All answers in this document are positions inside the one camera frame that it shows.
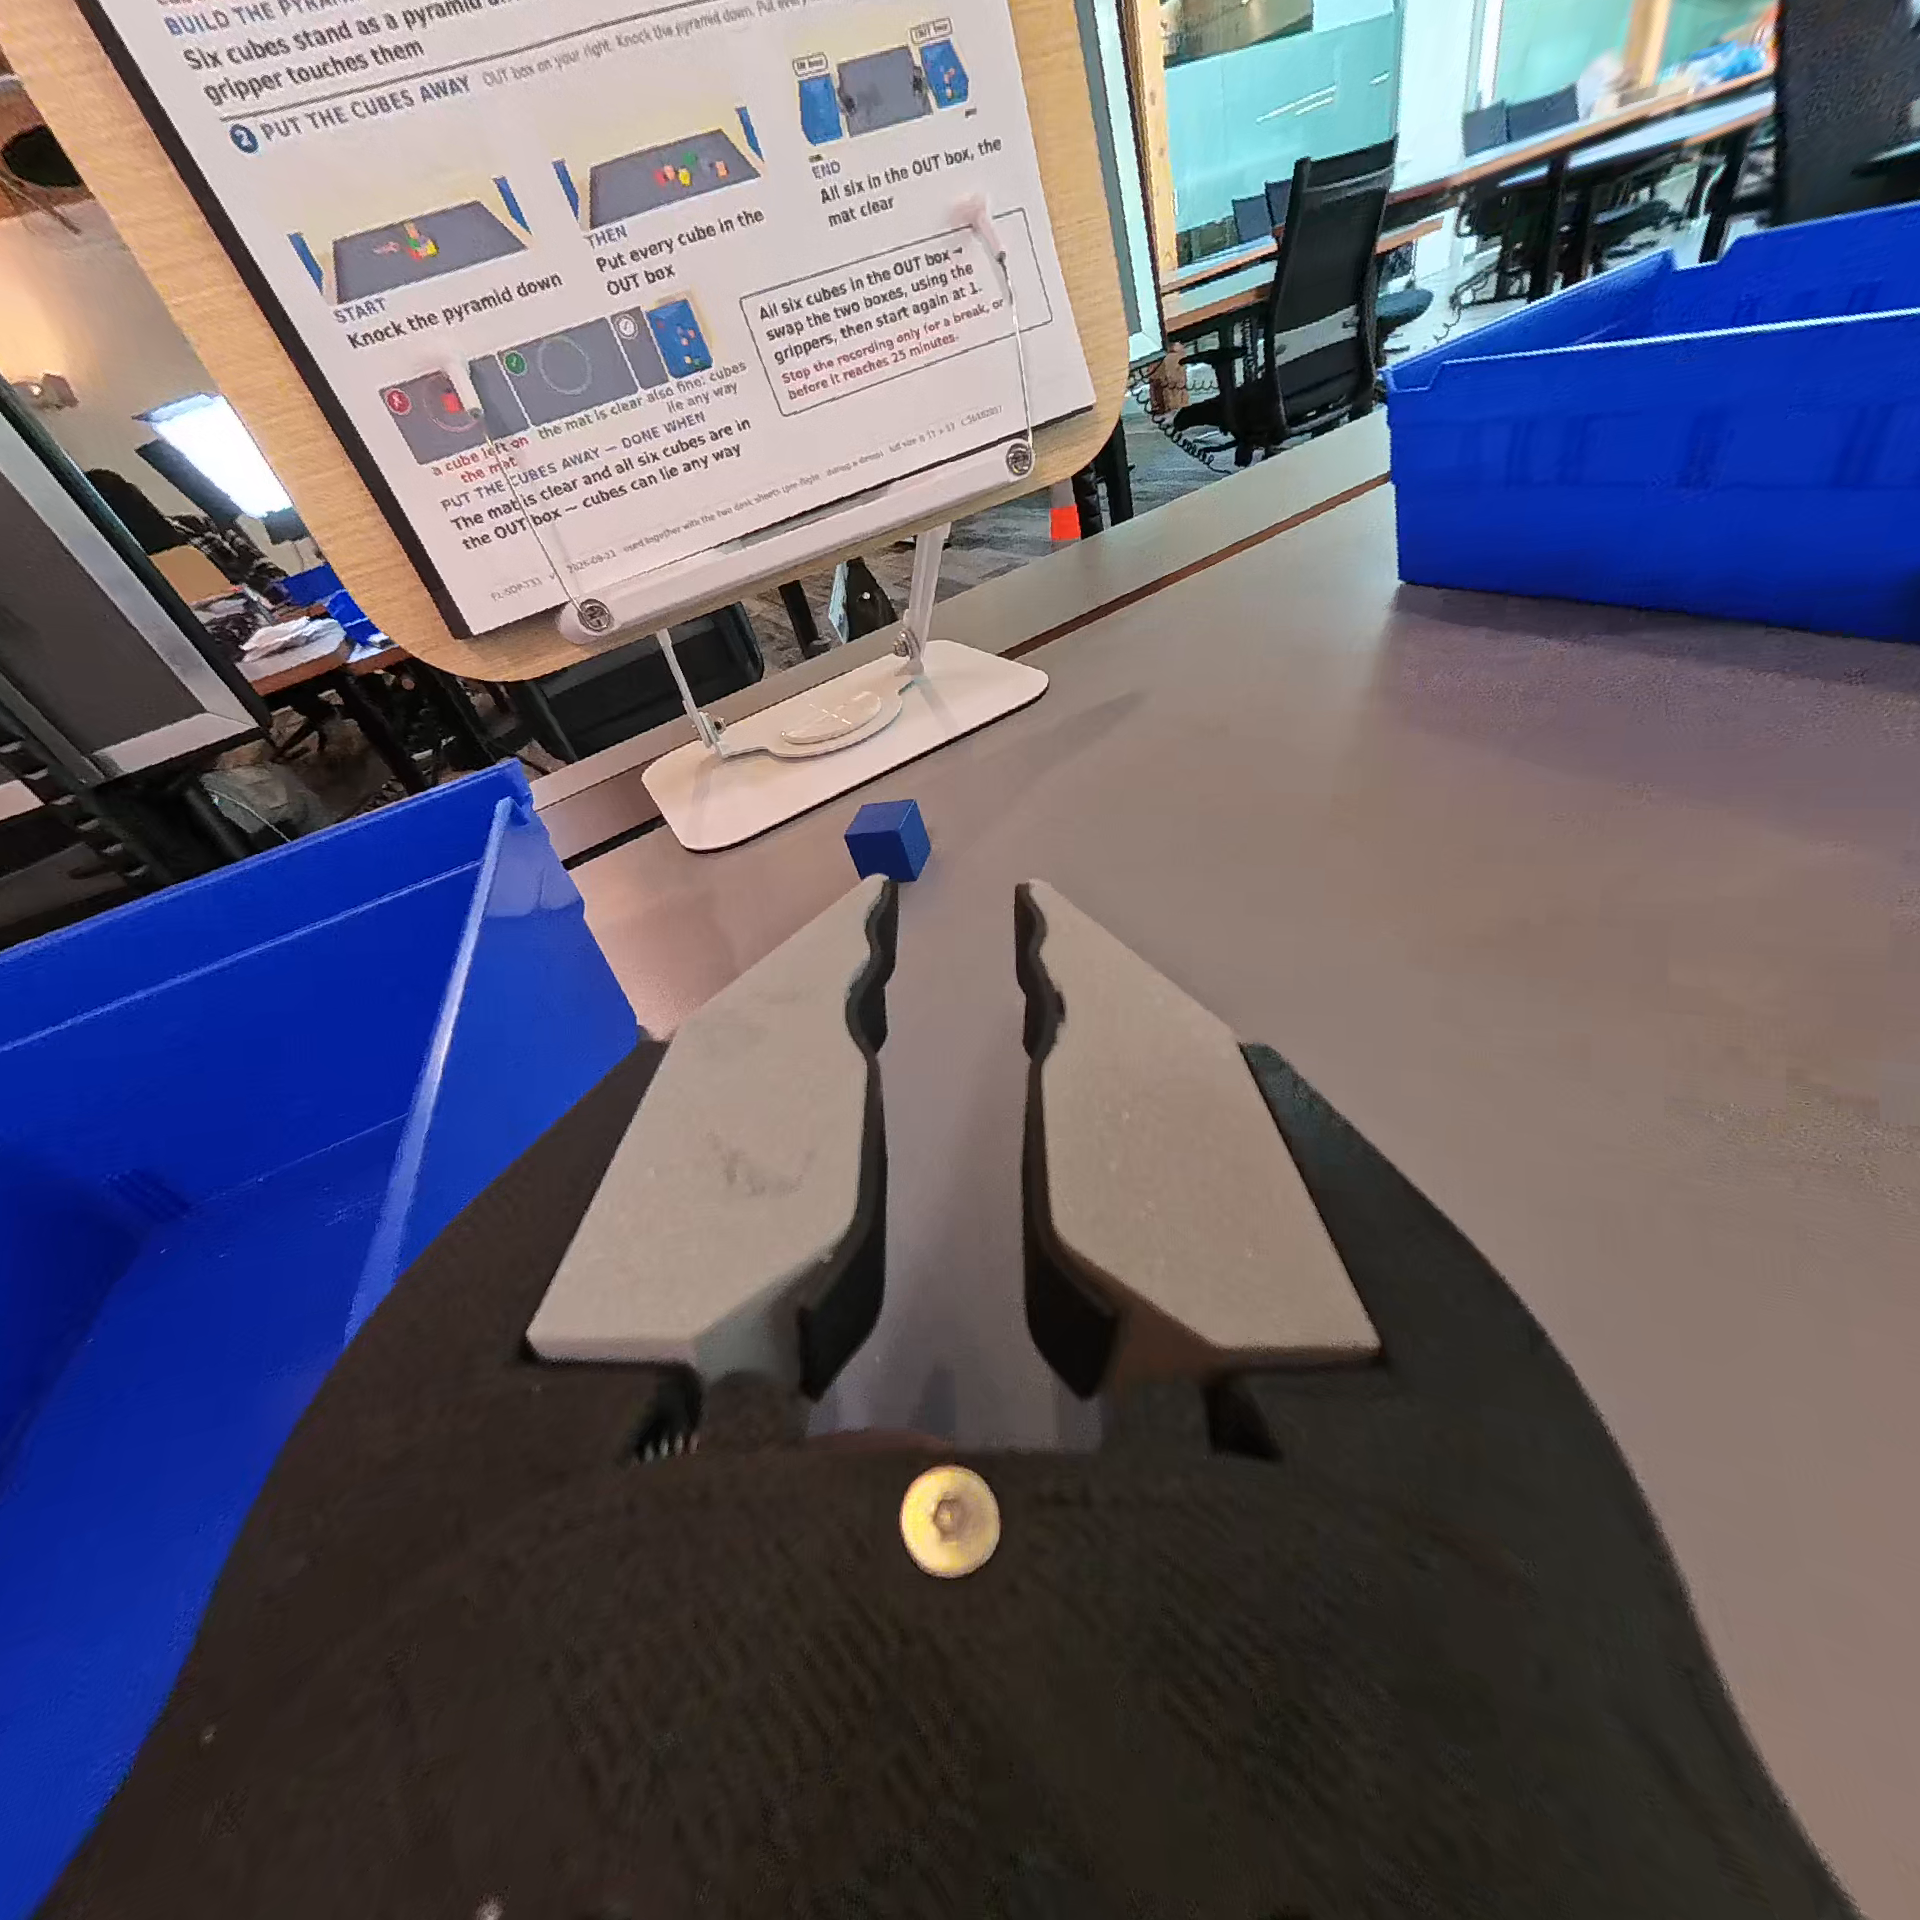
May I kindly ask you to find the long office table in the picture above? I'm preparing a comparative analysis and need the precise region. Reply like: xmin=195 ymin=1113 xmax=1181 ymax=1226
xmin=1162 ymin=90 xmax=1781 ymax=302

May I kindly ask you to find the white document stand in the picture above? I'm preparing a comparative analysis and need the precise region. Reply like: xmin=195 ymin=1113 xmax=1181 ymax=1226
xmin=0 ymin=0 xmax=1138 ymax=854

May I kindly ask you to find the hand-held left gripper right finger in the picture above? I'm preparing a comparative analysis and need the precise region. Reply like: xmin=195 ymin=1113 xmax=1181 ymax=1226
xmin=1014 ymin=879 xmax=1382 ymax=1399

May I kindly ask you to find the blue plastic bin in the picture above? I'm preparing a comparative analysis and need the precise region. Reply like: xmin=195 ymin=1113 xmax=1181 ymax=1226
xmin=1385 ymin=202 xmax=1920 ymax=647
xmin=0 ymin=756 xmax=644 ymax=1920

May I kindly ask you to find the printed instruction sheet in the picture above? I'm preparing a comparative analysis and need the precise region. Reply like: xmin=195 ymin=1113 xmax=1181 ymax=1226
xmin=91 ymin=0 xmax=1101 ymax=639

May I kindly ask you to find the blue wooden cube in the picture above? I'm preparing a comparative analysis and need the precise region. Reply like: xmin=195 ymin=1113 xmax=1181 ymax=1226
xmin=845 ymin=797 xmax=934 ymax=883

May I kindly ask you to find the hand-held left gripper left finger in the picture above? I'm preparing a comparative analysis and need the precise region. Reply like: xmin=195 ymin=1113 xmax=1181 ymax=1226
xmin=525 ymin=875 xmax=903 ymax=1399

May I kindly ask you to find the black office chair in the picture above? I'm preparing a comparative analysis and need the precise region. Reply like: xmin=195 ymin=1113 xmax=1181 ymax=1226
xmin=517 ymin=600 xmax=768 ymax=759
xmin=1230 ymin=138 xmax=1439 ymax=470

